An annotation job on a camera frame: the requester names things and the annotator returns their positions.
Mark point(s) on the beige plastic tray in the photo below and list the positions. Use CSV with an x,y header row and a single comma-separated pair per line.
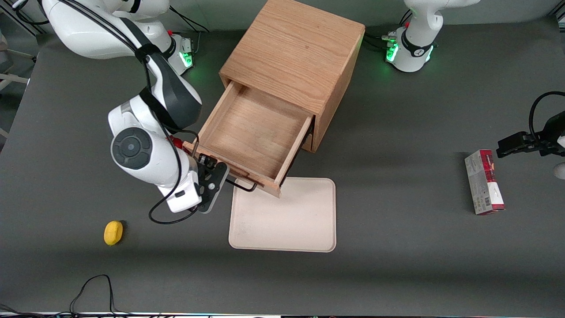
x,y
282,216

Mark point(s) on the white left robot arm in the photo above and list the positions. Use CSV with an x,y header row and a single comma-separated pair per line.
x,y
415,48

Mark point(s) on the yellow lemon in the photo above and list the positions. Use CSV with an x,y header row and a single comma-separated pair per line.
x,y
113,232

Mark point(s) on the wooden drawer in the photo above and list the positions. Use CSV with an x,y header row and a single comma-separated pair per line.
x,y
309,145
254,132

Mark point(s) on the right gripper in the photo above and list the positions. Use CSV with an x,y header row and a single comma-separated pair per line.
x,y
209,161

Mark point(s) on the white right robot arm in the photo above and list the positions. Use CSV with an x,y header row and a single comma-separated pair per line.
x,y
88,35

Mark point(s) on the red Coca-Cola bottle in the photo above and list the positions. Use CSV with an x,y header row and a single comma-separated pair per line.
x,y
176,142

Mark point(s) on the red white carton box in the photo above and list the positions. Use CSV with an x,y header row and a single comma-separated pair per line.
x,y
483,181

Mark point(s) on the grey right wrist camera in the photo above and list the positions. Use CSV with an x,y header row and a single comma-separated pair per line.
x,y
215,187

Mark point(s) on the left arm gripper black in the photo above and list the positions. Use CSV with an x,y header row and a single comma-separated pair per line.
x,y
551,131

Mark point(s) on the grey metal stand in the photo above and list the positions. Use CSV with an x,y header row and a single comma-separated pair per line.
x,y
13,77

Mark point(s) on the wooden drawer cabinet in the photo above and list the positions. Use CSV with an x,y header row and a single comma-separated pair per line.
x,y
291,48

